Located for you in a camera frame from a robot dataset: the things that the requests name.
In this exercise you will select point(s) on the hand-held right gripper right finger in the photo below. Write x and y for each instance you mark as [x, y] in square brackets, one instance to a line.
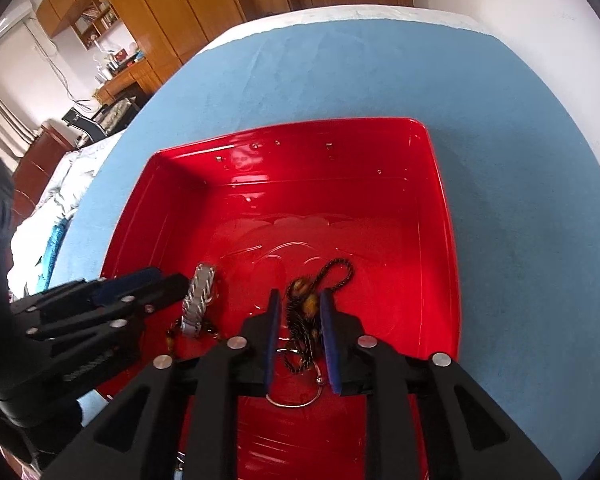
[330, 345]

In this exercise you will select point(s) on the white air conditioner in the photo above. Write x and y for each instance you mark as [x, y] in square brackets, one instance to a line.
[10, 22]

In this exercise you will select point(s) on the wooden headboard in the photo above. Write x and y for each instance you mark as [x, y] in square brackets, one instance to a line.
[40, 160]

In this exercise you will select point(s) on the blue cloth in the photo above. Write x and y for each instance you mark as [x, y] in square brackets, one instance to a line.
[330, 70]

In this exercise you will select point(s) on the row of books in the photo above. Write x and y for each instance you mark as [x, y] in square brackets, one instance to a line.
[100, 15]

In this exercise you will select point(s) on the silver metal watch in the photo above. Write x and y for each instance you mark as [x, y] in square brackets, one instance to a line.
[197, 300]

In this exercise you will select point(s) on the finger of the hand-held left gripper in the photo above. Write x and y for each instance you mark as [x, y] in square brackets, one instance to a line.
[125, 284]
[167, 290]

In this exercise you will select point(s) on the white sheet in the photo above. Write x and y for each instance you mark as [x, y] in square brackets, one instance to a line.
[290, 17]

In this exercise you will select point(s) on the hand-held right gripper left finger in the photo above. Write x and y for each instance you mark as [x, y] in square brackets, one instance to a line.
[273, 345]

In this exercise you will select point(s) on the wooden desk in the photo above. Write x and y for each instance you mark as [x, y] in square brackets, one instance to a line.
[130, 77]

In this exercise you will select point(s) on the beige curtain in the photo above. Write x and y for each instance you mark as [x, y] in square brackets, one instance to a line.
[0, 120]

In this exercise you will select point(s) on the wooden wardrobe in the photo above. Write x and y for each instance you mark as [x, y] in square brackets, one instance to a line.
[180, 0]

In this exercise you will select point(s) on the teal cloth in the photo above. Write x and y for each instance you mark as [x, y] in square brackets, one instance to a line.
[55, 245]

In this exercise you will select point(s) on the white bedding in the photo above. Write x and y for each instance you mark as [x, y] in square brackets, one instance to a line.
[70, 180]

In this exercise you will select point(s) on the black office chair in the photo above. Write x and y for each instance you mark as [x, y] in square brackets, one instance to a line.
[92, 125]

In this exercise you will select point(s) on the red plastic tray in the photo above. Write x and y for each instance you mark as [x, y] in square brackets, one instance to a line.
[330, 210]

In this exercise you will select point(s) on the thin silver bangle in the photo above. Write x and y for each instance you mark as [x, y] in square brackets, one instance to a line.
[290, 404]

